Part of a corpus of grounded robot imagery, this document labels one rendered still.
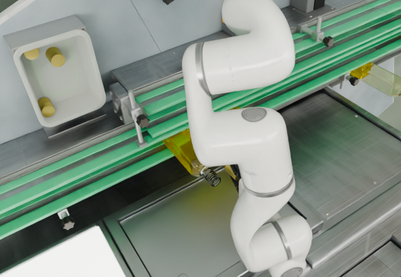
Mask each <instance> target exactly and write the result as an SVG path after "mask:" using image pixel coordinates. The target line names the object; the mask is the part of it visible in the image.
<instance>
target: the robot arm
mask: <svg viewBox="0 0 401 277"><path fill-rule="evenodd" d="M221 13H222V18H223V21H224V23H225V24H226V26H227V27H228V28H229V29H230V30H231V31H232V32H233V33H235V34H237V35H238V36H234V37H229V38H224V39H218V40H214V41H208V42H200V43H196V44H192V45H191V46H189V47H188V48H187V49H186V50H185V52H184V55H183V59H182V72H183V78H184V87H185V93H186V105H187V116H188V121H189V129H190V136H191V140H192V145H193V148H194V151H195V154H196V156H197V158H198V160H199V162H200V163H201V164H202V165H204V166H207V167H215V166H221V165H230V167H231V169H232V171H233V173H234V175H236V176H237V178H238V180H239V181H236V180H235V179H234V178H233V177H232V176H231V175H230V178H231V180H232V182H233V184H234V186H235V187H237V188H236V190H237V192H238V194H239V198H238V200H237V202H236V205H235V207H234V209H233V212H232V216H231V220H230V229H231V233H232V237H233V240H234V243H235V247H236V251H237V254H238V256H239V258H240V260H241V262H242V264H243V266H244V267H245V268H246V269H247V270H249V271H250V272H260V271H263V270H266V269H268V270H269V272H270V274H271V276H272V277H300V276H301V275H302V274H303V273H304V271H305V269H306V257H307V254H308V252H309V249H310V247H311V240H312V232H311V228H310V226H309V224H308V223H307V222H306V220H305V219H304V218H303V217H302V216H300V215H298V214H291V215H288V216H284V217H282V218H281V216H280V215H279V213H278V211H279V210H280V209H281V208H282V207H283V206H284V205H285V204H286V203H287V202H288V201H289V200H290V198H291V197H292V195H293V193H294V190H295V179H294V172H293V169H292V162H291V154H290V149H289V141H288V135H287V130H286V125H285V121H284V120H283V117H282V116H281V115H280V113H278V112H277V111H275V110H273V109H271V108H267V107H248V108H243V109H233V110H225V111H221V112H214V111H213V109H212V98H211V97H212V95H214V94H221V93H229V92H234V91H242V90H250V89H254V88H261V87H266V86H269V85H273V84H276V83H278V82H280V81H282V80H284V79H285V78H286V77H288V76H289V75H290V73H291V72H292V70H293V68H294V64H295V55H296V53H295V46H294V41H293V38H292V33H291V30H290V28H289V25H288V22H287V20H286V18H285V16H284V15H283V12H282V11H281V10H280V8H279V7H278V6H277V5H276V4H275V3H274V2H273V0H224V1H223V5H222V10H221Z"/></svg>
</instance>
